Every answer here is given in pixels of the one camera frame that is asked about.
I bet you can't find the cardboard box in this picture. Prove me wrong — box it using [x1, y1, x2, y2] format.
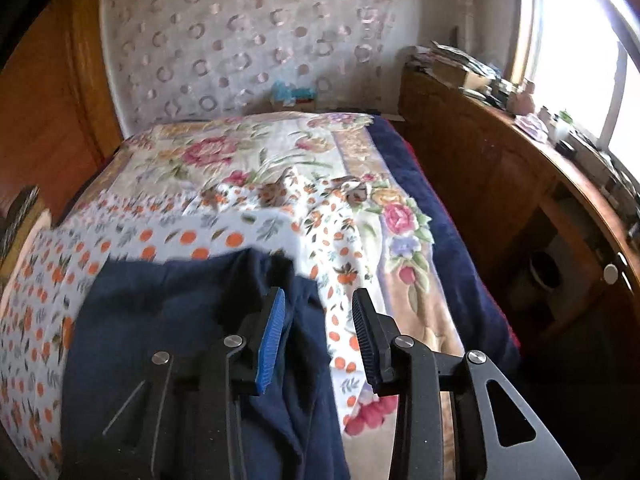
[432, 62, 489, 89]

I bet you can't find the navy blanket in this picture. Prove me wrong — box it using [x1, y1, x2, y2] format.
[366, 116, 524, 376]

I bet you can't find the wooden wardrobe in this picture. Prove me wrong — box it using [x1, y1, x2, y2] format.
[0, 0, 124, 223]

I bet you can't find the blue tissue pack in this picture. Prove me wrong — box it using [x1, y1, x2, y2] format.
[271, 80, 319, 104]

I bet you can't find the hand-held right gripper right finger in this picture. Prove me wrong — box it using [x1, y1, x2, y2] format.
[351, 288, 582, 480]

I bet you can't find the floral blanket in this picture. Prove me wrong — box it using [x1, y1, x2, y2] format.
[119, 110, 467, 441]

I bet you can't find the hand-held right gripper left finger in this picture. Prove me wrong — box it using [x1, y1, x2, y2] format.
[62, 287, 287, 480]

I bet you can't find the dark bucket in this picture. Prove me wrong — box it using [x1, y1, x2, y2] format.
[526, 249, 564, 292]

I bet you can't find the circle patterned sheer curtain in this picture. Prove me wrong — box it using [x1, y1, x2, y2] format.
[101, 0, 417, 132]

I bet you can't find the pink patterned pouch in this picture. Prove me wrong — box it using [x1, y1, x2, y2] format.
[516, 114, 549, 142]

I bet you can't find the navy printed t-shirt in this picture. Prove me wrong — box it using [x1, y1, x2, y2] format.
[60, 247, 352, 480]

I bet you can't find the orange print bed sheet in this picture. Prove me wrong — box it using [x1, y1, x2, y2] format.
[0, 172, 383, 477]

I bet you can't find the white wrapped pipe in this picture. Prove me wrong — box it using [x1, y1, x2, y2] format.
[456, 0, 477, 50]

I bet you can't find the pink figurine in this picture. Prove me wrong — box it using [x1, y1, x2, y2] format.
[515, 80, 539, 114]

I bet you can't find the stack of papers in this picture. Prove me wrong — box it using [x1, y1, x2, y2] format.
[410, 41, 502, 92]

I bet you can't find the window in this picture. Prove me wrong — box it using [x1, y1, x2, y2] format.
[514, 0, 640, 163]

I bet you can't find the white bottle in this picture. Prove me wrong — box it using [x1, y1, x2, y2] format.
[547, 110, 574, 144]

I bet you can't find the wooden cabinet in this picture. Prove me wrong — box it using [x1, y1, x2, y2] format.
[399, 66, 640, 363]

